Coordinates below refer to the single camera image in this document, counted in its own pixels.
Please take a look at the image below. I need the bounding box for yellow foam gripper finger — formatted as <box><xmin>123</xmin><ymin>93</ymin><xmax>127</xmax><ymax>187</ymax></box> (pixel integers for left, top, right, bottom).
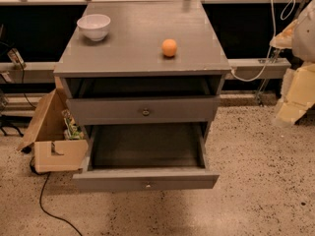
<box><xmin>272</xmin><ymin>63</ymin><xmax>315</xmax><ymax>128</ymax></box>

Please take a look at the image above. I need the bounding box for grey drawer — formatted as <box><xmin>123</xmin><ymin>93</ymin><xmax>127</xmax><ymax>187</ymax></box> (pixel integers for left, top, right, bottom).
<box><xmin>67</xmin><ymin>96</ymin><xmax>220</xmax><ymax>126</ymax></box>
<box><xmin>73</xmin><ymin>123</ymin><xmax>219</xmax><ymax>192</ymax></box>

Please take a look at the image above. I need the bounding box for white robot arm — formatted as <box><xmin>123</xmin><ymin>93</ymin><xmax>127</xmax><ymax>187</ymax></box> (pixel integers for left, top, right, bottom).
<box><xmin>270</xmin><ymin>0</ymin><xmax>315</xmax><ymax>127</ymax></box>

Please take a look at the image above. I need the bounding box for grey top drawer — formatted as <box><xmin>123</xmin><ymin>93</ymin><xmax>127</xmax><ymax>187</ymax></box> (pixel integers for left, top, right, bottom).
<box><xmin>67</xmin><ymin>96</ymin><xmax>220</xmax><ymax>126</ymax></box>

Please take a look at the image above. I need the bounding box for grey drawer cabinet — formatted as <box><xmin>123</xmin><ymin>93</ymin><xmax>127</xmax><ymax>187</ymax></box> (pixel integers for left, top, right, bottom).
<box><xmin>53</xmin><ymin>0</ymin><xmax>232</xmax><ymax>193</ymax></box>

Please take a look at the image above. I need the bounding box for metal rod stand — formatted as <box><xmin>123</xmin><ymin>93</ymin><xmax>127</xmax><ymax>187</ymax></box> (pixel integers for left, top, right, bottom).
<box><xmin>255</xmin><ymin>0</ymin><xmax>315</xmax><ymax>106</ymax></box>

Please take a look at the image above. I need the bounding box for orange fruit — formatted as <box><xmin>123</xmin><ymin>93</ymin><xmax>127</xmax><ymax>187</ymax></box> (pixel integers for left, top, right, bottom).
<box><xmin>161</xmin><ymin>38</ymin><xmax>177</xmax><ymax>57</ymax></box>

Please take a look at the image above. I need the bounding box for white bowl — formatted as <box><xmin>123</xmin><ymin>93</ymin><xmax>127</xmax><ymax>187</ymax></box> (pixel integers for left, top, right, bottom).
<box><xmin>77</xmin><ymin>14</ymin><xmax>111</xmax><ymax>41</ymax></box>

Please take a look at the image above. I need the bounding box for green snack bag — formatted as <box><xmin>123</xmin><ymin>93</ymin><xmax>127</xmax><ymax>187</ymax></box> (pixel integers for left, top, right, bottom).
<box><xmin>62</xmin><ymin>109</ymin><xmax>84</xmax><ymax>140</ymax></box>

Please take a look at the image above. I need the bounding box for cardboard box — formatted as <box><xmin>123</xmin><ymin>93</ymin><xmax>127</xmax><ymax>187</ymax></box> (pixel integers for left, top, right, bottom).
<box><xmin>18</xmin><ymin>77</ymin><xmax>88</xmax><ymax>173</ymax></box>

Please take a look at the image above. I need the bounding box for white hanging cable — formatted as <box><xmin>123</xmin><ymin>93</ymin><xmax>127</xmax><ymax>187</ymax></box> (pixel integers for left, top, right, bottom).
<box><xmin>229</xmin><ymin>0</ymin><xmax>297</xmax><ymax>83</ymax></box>

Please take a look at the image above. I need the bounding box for black floor cable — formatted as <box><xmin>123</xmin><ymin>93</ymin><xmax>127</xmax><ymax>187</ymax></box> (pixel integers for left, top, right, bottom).
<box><xmin>29</xmin><ymin>155</ymin><xmax>84</xmax><ymax>236</ymax></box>

